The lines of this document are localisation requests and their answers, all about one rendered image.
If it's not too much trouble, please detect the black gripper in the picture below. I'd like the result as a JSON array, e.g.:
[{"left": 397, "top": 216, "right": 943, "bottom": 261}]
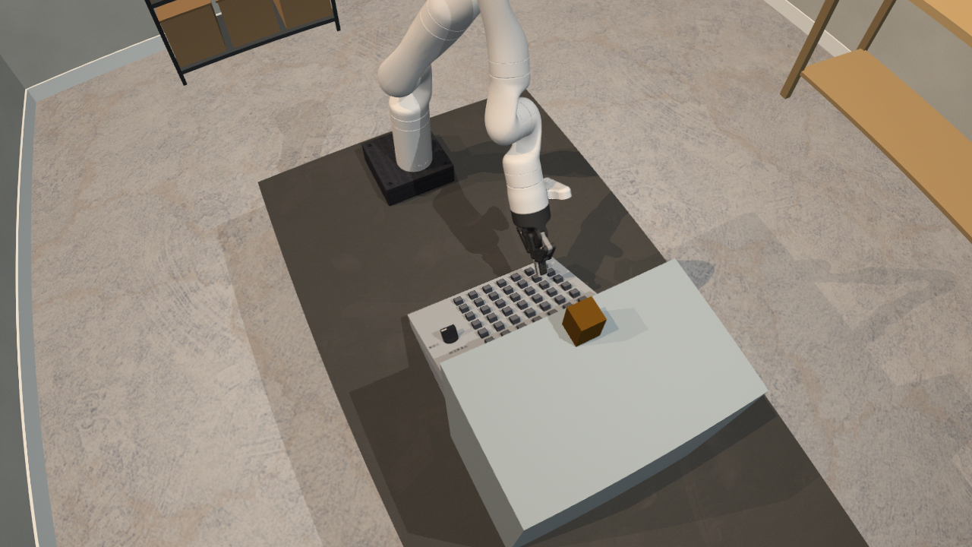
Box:
[{"left": 511, "top": 203, "right": 556, "bottom": 277}]

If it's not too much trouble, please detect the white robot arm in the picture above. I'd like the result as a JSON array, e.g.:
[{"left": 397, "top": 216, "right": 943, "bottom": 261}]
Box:
[{"left": 377, "top": 0, "right": 572, "bottom": 214}]

